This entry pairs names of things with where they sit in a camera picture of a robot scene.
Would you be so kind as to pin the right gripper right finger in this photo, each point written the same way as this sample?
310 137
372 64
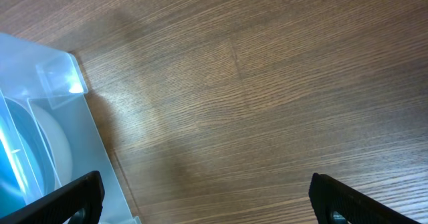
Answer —
334 202

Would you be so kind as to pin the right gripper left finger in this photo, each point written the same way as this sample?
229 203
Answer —
79 201

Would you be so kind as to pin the cream white bowl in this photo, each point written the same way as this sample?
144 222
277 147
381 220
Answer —
58 145

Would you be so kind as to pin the dark blue bowl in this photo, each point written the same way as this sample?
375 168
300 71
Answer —
26 172

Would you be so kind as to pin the clear plastic storage container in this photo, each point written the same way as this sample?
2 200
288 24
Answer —
50 78

